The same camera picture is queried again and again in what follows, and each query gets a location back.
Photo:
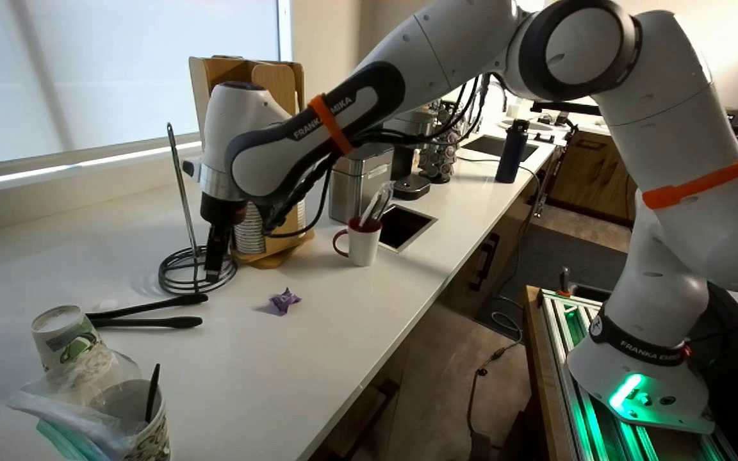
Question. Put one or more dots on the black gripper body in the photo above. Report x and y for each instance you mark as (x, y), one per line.
(220, 211)

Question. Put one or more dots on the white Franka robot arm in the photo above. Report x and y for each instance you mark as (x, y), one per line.
(436, 43)

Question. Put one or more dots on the purple crumpled wrapper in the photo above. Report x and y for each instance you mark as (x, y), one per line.
(282, 300)

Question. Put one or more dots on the wooden cup dispenser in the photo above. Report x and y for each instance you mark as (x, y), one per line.
(281, 85)

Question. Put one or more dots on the white mug red inside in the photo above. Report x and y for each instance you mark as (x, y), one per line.
(363, 248)

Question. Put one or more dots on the white plastic utensil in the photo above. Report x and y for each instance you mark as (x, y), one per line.
(371, 208)

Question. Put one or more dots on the black stirrer stick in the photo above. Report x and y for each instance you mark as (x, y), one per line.
(151, 392)

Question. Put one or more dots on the white window roller blind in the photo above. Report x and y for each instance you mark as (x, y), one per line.
(128, 68)

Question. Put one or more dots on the patterned paper cup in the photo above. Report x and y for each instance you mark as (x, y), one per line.
(64, 342)

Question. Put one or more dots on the large paper cup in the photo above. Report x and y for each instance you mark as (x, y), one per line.
(120, 407)

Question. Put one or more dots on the black flat tablet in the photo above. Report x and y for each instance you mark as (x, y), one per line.
(404, 229)

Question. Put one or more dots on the translucent plastic bag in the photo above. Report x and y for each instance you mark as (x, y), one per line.
(63, 424)

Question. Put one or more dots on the brown under-counter cabinet front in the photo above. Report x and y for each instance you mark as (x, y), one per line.
(479, 264)

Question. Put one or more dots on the black sink basin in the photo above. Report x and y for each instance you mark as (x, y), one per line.
(493, 147)

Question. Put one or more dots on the black tall bottle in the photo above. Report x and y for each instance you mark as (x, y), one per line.
(510, 152)

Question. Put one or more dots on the brown wooden cabinet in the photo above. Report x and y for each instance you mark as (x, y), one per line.
(591, 180)

